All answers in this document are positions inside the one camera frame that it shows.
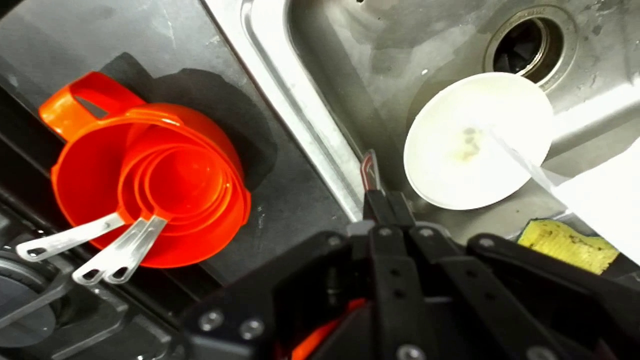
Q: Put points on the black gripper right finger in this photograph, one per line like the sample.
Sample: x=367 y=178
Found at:
x=480 y=300

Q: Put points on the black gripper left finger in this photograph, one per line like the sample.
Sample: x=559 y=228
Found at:
x=392 y=292

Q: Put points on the white ceramic bowl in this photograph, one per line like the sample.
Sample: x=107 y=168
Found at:
x=480 y=140

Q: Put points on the yellow sponge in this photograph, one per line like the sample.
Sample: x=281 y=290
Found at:
x=566 y=244

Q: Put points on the stainless steel sink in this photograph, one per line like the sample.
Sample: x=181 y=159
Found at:
x=372 y=60

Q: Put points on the medium orange measuring cup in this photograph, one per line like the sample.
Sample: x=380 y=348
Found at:
x=111 y=260

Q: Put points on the large orange measuring cup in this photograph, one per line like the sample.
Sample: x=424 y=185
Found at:
x=66 y=239

